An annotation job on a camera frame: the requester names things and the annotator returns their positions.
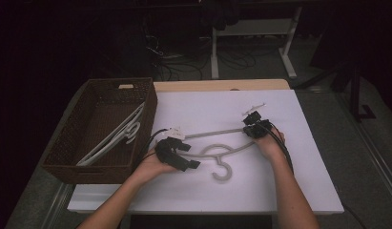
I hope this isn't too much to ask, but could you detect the white table frame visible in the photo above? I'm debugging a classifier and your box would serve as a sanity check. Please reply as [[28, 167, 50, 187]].
[[210, 6, 303, 80]]

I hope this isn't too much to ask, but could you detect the dark cloth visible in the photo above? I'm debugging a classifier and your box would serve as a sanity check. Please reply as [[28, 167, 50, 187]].
[[199, 0, 243, 31]]

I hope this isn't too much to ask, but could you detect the black floor stand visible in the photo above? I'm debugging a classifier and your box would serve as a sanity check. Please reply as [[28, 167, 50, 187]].
[[294, 60, 378, 124]]

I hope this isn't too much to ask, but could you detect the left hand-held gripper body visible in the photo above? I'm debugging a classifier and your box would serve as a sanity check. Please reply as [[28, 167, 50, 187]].
[[154, 126, 187, 172]]

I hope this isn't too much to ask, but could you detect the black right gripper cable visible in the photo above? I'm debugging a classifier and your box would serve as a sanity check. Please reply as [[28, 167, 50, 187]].
[[259, 121, 295, 176]]

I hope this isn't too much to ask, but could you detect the tangle of black floor cables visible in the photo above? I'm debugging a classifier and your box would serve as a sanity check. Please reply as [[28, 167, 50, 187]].
[[141, 17, 258, 82]]

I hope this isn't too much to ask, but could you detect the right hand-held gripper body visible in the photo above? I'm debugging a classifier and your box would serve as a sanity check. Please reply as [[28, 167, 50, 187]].
[[241, 102, 275, 139]]

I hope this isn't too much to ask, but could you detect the grey plastic hanger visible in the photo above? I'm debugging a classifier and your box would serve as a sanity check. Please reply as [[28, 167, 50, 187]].
[[76, 102, 146, 167], [76, 111, 144, 167], [183, 127, 258, 183]]

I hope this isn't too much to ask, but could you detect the person's left hand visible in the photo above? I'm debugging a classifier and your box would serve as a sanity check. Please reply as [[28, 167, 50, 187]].
[[134, 153, 179, 185]]

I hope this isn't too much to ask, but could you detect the white board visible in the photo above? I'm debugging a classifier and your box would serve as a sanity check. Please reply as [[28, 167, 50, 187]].
[[67, 89, 344, 215]]

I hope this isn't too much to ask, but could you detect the brown woven basket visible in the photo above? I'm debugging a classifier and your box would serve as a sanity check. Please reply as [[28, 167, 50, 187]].
[[41, 76, 158, 185]]

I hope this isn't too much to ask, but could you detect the person's right hand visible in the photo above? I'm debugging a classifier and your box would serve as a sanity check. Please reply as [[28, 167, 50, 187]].
[[253, 126, 286, 162]]

